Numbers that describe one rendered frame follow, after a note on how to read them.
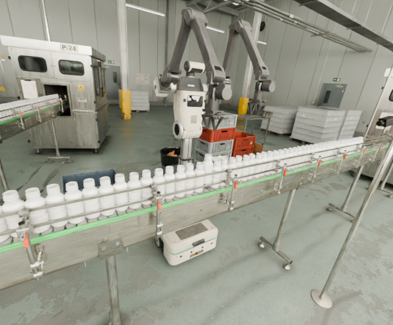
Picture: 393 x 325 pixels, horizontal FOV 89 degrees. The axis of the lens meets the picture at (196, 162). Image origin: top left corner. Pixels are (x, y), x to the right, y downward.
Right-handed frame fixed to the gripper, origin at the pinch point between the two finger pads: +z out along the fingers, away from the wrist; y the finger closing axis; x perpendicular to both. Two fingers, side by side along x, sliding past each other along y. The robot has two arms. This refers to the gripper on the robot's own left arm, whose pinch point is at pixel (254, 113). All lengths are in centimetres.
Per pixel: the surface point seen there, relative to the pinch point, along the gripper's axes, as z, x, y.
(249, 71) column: -90, -681, 672
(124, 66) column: -55, -103, 744
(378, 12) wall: -317, -943, 311
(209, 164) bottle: 24, 48, -17
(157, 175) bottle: 25, 77, -16
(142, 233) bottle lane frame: 52, 86, -20
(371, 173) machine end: 125, -388, 15
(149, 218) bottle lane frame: 44, 83, -20
